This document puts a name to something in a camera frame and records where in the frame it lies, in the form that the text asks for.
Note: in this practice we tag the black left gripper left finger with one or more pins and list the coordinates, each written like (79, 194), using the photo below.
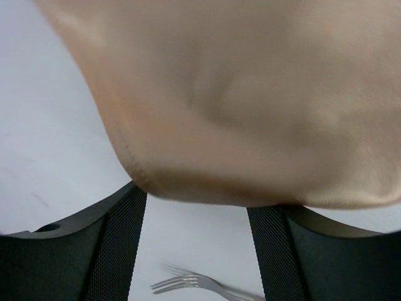
(89, 255)

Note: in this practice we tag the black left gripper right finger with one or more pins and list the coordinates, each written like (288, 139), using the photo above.
(303, 255)

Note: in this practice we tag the peach cloth napkin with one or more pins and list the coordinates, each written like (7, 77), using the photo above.
(246, 103)

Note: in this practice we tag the pink-handled fork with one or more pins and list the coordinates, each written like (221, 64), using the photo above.
(183, 278)

